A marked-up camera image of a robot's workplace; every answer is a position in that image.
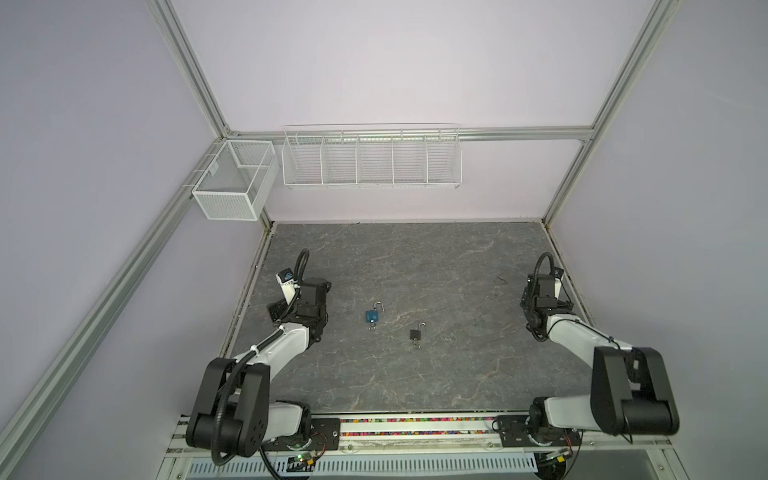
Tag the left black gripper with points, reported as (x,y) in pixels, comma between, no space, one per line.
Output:
(281,307)

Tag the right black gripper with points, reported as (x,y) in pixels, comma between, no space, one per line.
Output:
(523,301)

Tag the blue padlock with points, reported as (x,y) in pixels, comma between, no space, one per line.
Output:
(374,314)

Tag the grey padlock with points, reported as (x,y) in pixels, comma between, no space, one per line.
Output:
(416,334)

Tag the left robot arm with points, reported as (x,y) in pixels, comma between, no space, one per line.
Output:
(233,414)

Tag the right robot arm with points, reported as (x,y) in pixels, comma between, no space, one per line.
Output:
(630,392)

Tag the white mesh box basket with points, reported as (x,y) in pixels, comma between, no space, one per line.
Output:
(237,181)

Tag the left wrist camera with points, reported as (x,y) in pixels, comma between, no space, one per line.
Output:
(287,282)

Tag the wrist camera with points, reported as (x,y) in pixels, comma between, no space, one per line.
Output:
(287,282)
(558,273)

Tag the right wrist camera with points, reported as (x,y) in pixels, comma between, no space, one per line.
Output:
(558,273)

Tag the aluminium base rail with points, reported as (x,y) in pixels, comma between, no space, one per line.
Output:
(449,432)

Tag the white vented cable duct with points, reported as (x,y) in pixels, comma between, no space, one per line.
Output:
(397,466)

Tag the white wire shelf basket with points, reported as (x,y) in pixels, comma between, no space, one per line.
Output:
(372,156)

